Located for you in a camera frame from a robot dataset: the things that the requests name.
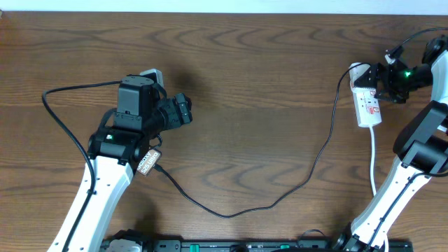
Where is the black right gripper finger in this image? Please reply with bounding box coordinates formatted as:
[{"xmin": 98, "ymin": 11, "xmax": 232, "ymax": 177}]
[
  {"xmin": 374, "ymin": 90, "xmax": 406, "ymax": 104},
  {"xmin": 353, "ymin": 63, "xmax": 384, "ymax": 88}
]

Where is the white power strip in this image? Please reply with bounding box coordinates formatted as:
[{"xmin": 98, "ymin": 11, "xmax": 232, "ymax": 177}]
[{"xmin": 349, "ymin": 62, "xmax": 382, "ymax": 128}]

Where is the Galaxy smartphone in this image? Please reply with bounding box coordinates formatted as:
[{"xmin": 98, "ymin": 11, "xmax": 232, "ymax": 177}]
[{"xmin": 136, "ymin": 149, "xmax": 162, "ymax": 176}]

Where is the black charger cable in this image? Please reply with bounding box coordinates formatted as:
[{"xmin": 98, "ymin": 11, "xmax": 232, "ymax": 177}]
[{"xmin": 153, "ymin": 62, "xmax": 372, "ymax": 219}]

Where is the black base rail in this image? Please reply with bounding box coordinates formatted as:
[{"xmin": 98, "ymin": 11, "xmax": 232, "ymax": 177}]
[{"xmin": 99, "ymin": 229, "xmax": 414, "ymax": 252}]

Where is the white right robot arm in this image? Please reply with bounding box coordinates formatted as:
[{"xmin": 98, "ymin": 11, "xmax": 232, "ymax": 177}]
[{"xmin": 332, "ymin": 35, "xmax": 447, "ymax": 251}]

